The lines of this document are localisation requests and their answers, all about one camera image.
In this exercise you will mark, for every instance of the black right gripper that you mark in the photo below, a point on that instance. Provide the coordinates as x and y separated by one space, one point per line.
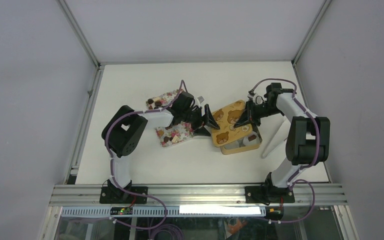
248 116

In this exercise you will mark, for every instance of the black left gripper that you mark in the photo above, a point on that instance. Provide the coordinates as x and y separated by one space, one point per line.
207 118

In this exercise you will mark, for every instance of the silver square tin lid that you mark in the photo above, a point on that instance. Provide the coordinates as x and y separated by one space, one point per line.
226 118

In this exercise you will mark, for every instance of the gold square tin box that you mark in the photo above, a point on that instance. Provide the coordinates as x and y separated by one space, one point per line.
238 147

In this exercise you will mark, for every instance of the floral rectangular tray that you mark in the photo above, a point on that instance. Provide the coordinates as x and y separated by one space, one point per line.
182 130

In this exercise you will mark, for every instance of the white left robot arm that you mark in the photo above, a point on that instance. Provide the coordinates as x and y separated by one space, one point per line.
122 134

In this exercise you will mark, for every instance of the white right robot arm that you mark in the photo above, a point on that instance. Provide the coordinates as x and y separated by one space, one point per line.
307 142

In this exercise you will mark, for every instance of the white rectangular chocolate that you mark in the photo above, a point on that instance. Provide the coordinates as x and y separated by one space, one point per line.
175 139

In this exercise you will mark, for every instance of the dark hexagon chocolate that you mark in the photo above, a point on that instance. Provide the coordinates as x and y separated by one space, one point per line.
166 139

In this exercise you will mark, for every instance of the dark swirl round chocolate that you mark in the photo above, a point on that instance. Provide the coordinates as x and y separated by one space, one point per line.
158 104

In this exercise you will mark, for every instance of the white paper cup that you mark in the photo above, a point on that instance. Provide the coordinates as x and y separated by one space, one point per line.
246 143

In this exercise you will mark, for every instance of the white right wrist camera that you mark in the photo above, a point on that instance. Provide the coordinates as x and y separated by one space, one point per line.
251 95

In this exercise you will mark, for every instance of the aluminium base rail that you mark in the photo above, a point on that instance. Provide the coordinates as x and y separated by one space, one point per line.
326 194

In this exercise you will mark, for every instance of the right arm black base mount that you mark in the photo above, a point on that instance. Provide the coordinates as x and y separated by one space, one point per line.
267 193

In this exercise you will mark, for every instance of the white slotted cable duct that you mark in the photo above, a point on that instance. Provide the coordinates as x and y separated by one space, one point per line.
204 210

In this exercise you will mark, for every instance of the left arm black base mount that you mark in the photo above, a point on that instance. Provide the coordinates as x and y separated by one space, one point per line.
110 194

